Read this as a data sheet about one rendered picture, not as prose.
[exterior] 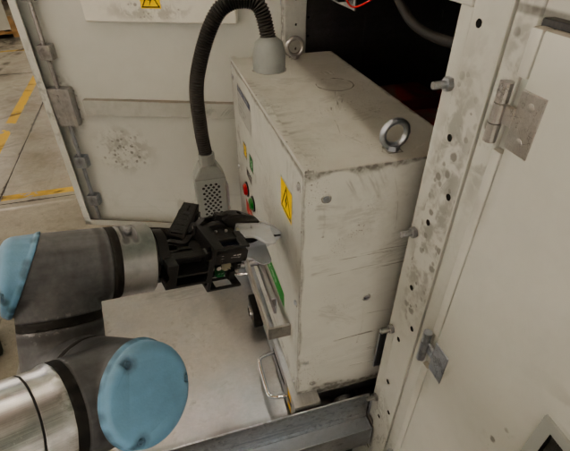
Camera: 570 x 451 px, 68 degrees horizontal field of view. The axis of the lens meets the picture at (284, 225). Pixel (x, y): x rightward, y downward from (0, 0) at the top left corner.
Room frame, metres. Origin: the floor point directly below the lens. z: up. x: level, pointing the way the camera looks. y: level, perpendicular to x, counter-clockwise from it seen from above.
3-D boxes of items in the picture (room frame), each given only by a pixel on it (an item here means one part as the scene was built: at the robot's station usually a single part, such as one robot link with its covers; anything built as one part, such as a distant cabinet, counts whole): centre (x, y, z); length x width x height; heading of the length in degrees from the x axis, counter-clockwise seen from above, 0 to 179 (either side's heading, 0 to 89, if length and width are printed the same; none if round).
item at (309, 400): (0.67, 0.03, 0.90); 0.54 x 0.05 x 0.06; 16
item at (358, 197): (0.74, -0.20, 1.15); 0.51 x 0.50 x 0.48; 106
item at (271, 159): (0.67, 0.05, 1.15); 0.48 x 0.01 x 0.48; 16
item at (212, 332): (0.61, 0.24, 0.82); 0.68 x 0.62 x 0.06; 106
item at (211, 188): (0.85, 0.17, 1.09); 0.08 x 0.05 x 0.17; 106
